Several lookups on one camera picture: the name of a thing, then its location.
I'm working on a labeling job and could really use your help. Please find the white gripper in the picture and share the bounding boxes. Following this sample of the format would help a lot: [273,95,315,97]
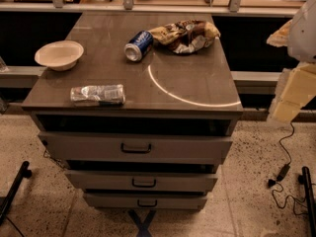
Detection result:
[267,0,316,123]

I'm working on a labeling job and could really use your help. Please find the blue pepsi can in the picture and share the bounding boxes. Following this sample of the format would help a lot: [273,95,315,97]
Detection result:
[124,31,153,62]

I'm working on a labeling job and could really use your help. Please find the crumpled chip bag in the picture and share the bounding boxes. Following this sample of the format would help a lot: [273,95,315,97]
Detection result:
[149,20,220,54]

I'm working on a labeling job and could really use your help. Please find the black right stand leg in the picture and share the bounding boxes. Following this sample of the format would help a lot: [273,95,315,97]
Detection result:
[298,166,316,237]

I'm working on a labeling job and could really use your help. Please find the black stand leg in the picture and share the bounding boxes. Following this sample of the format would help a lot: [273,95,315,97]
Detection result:
[298,166,316,237]
[0,161,32,225]

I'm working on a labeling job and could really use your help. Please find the grey drawer cabinet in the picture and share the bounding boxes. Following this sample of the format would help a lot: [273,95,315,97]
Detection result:
[23,12,243,196]

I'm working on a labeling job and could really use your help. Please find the top grey drawer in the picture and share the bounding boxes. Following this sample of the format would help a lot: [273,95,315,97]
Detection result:
[39,132,232,164]

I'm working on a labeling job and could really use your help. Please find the grey drawer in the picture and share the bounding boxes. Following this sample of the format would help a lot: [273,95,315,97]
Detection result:
[39,132,232,164]
[65,170,217,193]
[83,194,207,210]

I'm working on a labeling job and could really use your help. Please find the white bowl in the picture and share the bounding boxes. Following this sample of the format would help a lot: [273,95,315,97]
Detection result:
[35,40,84,71]

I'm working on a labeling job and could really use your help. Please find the bottom grey drawer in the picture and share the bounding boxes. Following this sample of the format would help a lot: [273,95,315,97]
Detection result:
[83,194,207,210]

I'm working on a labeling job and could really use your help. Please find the middle grey drawer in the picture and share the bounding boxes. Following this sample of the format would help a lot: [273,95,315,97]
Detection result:
[65,170,217,193]

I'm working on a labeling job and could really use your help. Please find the black left stand leg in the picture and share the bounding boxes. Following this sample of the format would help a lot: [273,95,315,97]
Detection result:
[0,161,32,225]

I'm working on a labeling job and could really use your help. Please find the black power cable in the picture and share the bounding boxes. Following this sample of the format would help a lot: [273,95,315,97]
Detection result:
[267,121,309,216]

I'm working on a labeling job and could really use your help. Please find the metal window rail frame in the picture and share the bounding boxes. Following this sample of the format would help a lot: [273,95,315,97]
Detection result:
[0,0,316,18]

